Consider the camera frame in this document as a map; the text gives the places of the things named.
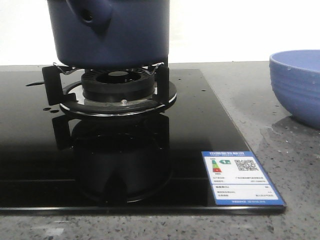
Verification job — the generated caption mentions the light blue ribbed bowl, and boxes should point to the light blue ribbed bowl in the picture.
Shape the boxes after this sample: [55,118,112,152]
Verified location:
[269,49,320,129]

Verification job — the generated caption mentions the dark blue cooking pot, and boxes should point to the dark blue cooking pot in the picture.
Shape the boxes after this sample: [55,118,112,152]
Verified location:
[47,0,170,69]

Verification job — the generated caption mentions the black pot support grate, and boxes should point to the black pot support grate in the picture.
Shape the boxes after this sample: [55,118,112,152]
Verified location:
[42,62,177,118]

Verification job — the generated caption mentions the black round gas burner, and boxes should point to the black round gas burner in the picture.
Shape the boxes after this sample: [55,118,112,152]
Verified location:
[81,70,155,103]

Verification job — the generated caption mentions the blue white energy label sticker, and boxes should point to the blue white energy label sticker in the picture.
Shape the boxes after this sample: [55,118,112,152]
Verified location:
[202,151,285,206]

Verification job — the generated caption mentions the black glass gas cooktop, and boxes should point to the black glass gas cooktop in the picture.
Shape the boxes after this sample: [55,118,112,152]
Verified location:
[0,69,286,215]

